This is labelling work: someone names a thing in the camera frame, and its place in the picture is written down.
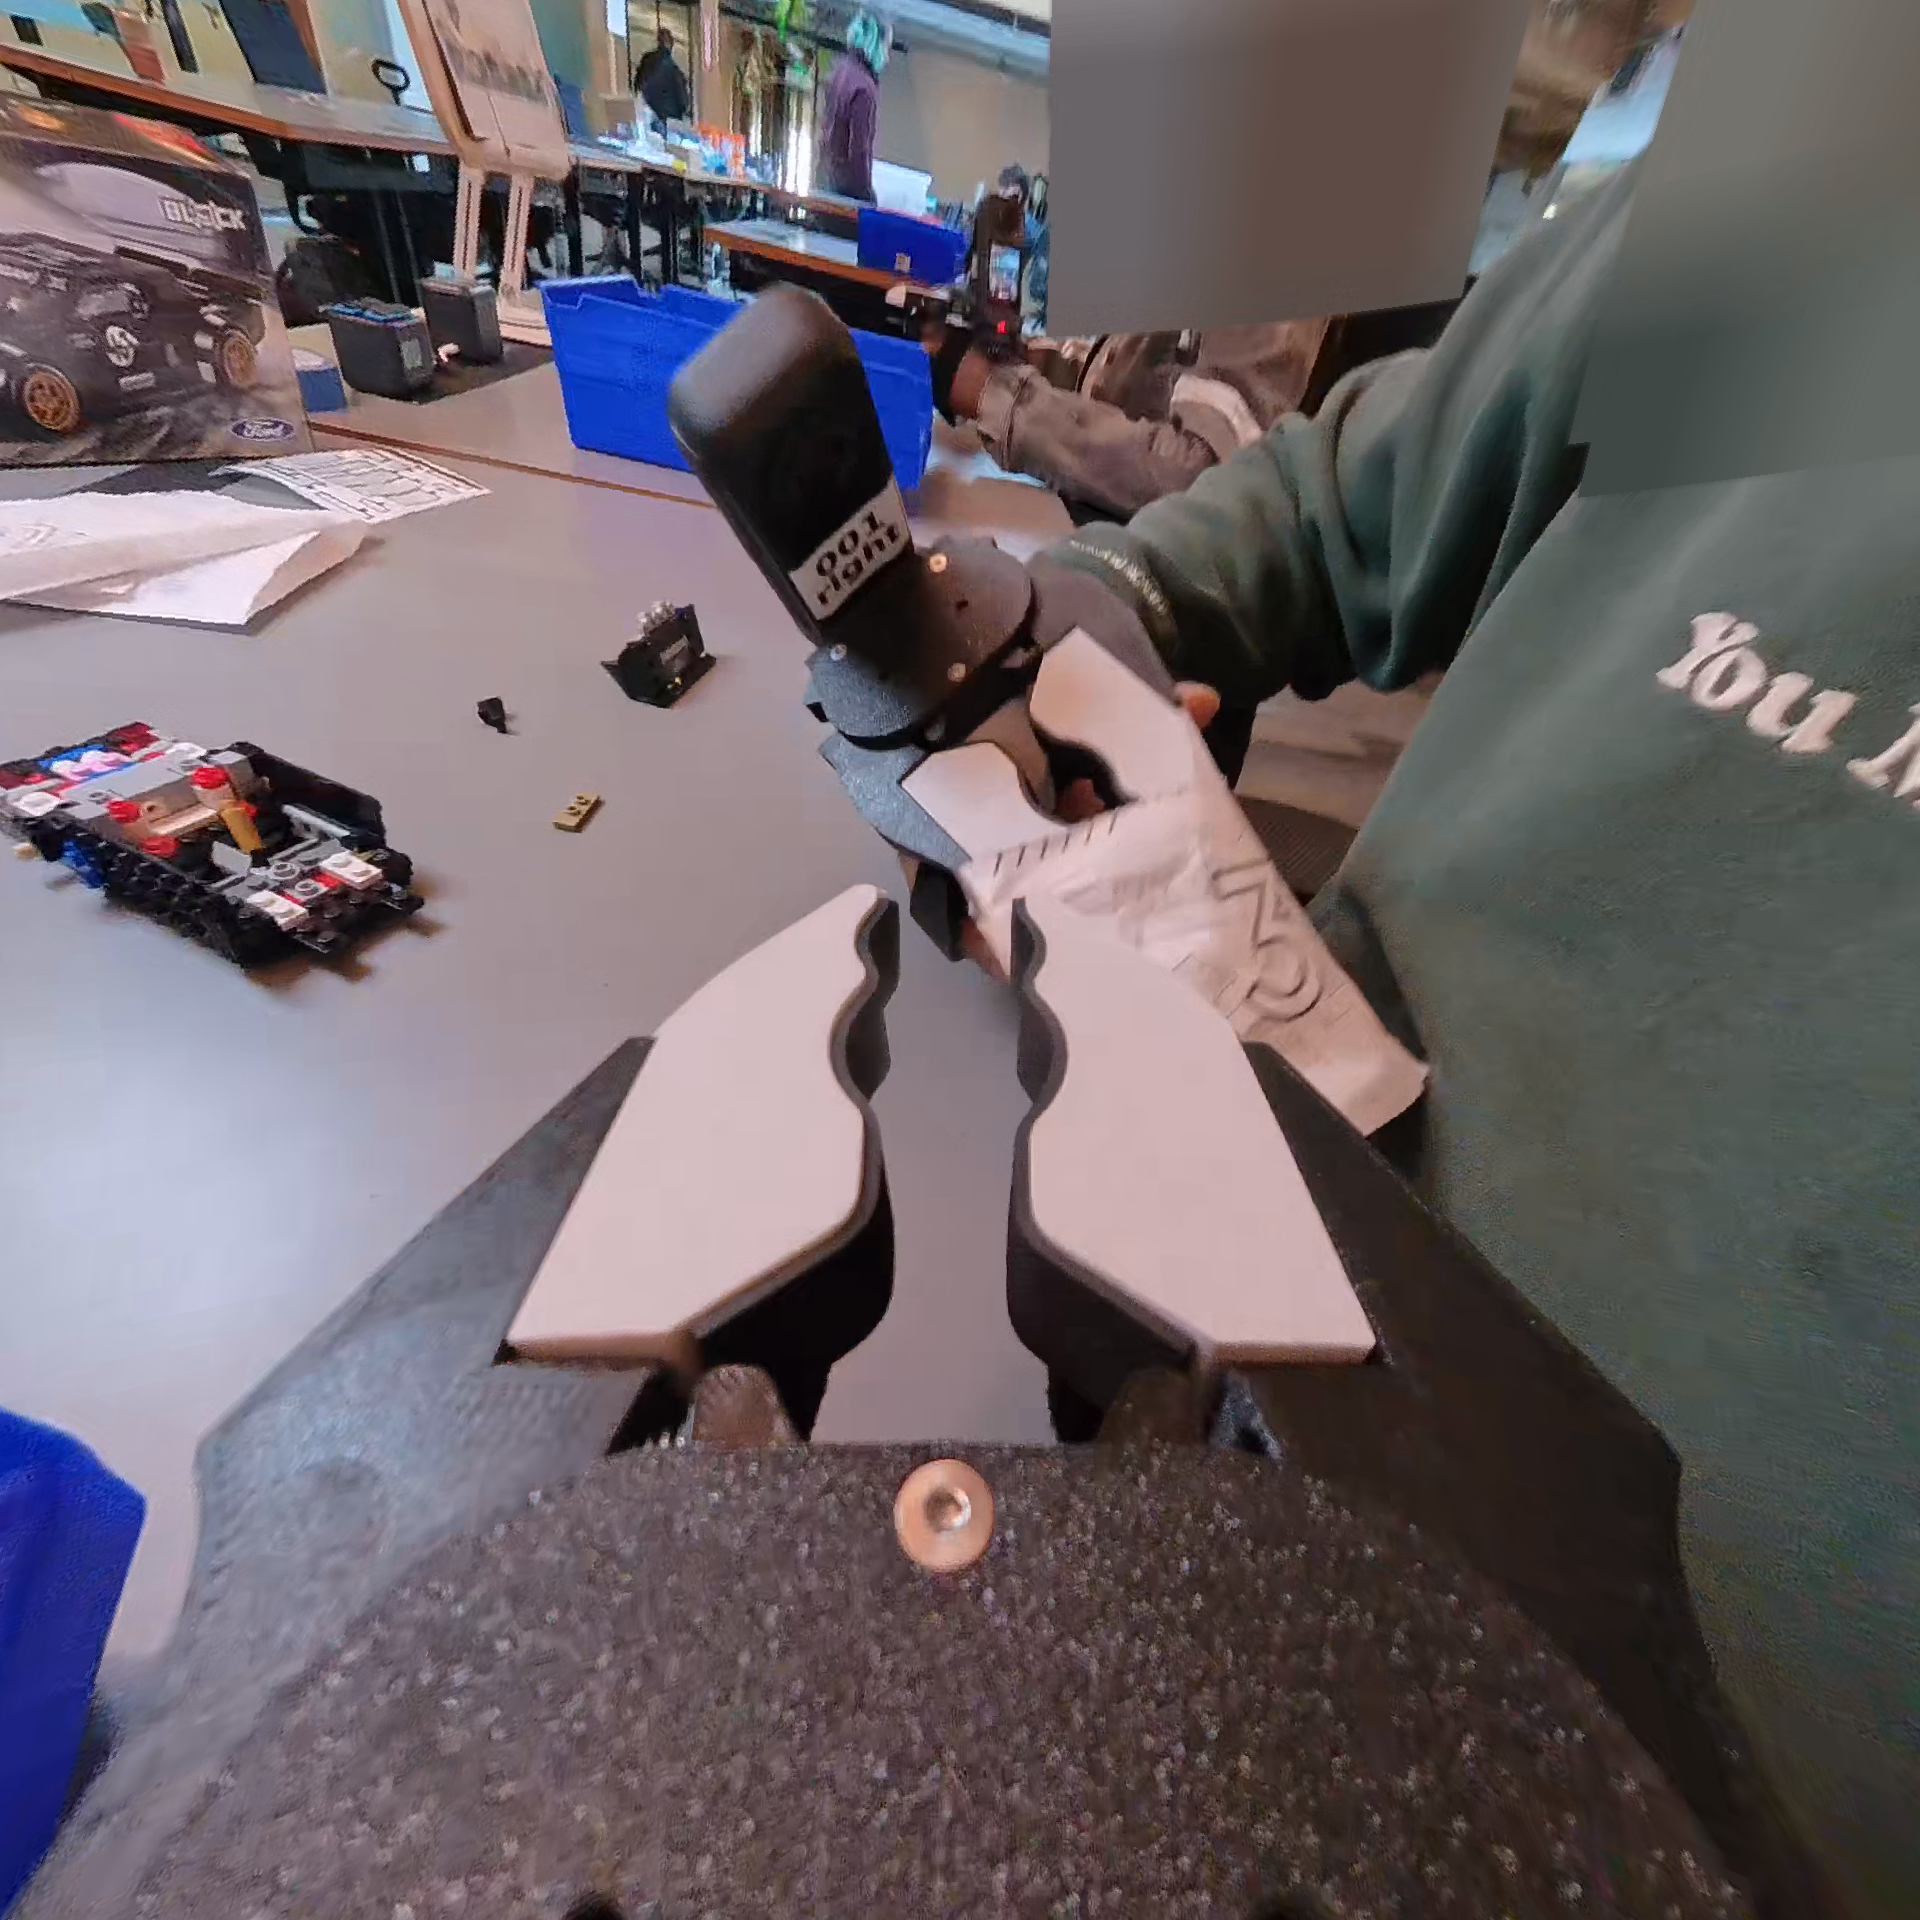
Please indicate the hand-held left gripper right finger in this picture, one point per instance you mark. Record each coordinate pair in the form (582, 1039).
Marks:
(1195, 1186)

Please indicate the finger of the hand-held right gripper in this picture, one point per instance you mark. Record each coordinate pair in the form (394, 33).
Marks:
(1124, 720)
(977, 806)

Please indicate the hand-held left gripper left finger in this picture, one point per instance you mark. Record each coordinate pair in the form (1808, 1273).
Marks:
(707, 1186)

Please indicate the single printed paper bag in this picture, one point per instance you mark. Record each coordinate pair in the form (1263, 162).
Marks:
(1231, 931)

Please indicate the partly built lego car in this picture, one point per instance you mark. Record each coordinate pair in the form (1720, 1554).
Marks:
(210, 841)

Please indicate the white paper bags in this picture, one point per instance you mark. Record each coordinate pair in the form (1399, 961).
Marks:
(151, 557)

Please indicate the blue plastic bin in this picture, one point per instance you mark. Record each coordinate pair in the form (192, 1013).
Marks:
(56, 1621)
(911, 241)

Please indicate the person's right forearm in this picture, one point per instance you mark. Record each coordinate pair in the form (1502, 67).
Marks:
(1352, 510)

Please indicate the black lego assembly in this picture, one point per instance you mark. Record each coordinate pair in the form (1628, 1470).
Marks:
(662, 655)

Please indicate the tan flat lego plate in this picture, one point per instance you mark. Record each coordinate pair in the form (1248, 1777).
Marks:
(577, 813)

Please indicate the lego set box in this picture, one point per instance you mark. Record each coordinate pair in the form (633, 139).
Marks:
(121, 286)

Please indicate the person's right hand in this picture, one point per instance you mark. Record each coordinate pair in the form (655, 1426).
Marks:
(1112, 616)

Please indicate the blue bin with white label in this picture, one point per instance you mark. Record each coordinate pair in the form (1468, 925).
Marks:
(615, 376)

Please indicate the small black box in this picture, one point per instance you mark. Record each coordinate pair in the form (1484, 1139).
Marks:
(467, 318)
(383, 347)

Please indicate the printed white sheet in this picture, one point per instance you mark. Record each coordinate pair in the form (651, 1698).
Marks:
(362, 481)

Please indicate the poster on wooden easel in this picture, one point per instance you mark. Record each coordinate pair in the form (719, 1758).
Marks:
(497, 93)

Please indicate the person's green sweatshirt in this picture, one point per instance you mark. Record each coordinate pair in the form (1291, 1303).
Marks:
(1681, 1200)

